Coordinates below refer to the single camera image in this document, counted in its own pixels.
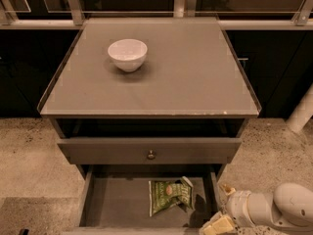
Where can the grey top drawer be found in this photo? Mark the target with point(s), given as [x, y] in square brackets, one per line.
[133, 151]

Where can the grey drawer cabinet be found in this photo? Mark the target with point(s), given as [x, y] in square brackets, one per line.
[190, 85]

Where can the white ceramic bowl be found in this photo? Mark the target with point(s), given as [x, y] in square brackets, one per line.
[128, 54]

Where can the white cylindrical post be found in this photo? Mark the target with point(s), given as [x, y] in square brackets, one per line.
[302, 113]

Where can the open grey middle drawer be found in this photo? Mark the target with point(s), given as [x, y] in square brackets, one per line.
[116, 200]

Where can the metal railing frame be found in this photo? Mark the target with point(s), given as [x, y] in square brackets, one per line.
[230, 14]

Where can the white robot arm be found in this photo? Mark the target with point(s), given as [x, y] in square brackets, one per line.
[288, 209]

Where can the round metal drawer knob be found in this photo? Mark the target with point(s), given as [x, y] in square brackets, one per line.
[151, 155]

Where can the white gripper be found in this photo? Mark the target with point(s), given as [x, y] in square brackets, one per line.
[234, 204]

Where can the green jalapeno chip bag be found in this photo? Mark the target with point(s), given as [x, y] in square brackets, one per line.
[167, 194]

